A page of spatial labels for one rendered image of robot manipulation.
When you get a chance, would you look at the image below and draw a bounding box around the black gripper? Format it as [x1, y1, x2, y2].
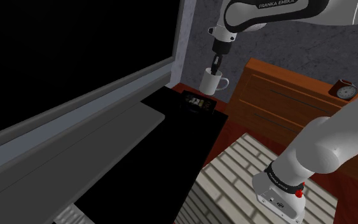
[210, 39, 232, 77]

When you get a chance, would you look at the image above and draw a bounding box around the white mug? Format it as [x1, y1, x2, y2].
[198, 67, 230, 96]

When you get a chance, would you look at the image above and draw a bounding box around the black tablet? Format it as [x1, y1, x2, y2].
[181, 89, 217, 116]

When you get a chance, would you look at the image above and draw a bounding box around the brown wooden chest of drawers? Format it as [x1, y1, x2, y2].
[224, 57, 358, 190]

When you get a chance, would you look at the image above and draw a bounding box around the black table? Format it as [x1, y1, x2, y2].
[74, 85, 229, 224]

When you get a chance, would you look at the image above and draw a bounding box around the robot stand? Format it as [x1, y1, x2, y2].
[173, 132, 338, 224]

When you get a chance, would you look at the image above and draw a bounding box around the dark red alarm clock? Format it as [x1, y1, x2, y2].
[327, 79, 358, 101]

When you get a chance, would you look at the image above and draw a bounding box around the grey framed window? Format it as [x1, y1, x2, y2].
[0, 0, 197, 224]

